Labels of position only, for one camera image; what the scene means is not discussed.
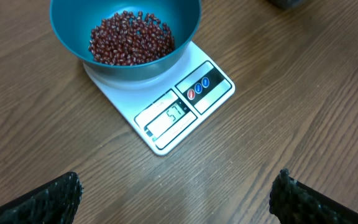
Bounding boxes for clear plastic container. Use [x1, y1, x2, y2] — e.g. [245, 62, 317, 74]
[267, 0, 307, 10]

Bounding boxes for blue metal bowl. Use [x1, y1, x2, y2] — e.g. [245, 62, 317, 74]
[49, 0, 202, 82]

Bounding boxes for red beans in bowl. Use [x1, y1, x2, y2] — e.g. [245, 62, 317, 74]
[88, 11, 175, 66]

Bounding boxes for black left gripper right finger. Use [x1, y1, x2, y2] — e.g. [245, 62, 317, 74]
[268, 169, 358, 224]

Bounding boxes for white digital kitchen scale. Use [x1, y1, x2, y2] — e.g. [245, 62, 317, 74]
[85, 42, 236, 156]

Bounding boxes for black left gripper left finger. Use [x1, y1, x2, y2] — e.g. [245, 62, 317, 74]
[0, 172, 83, 224]

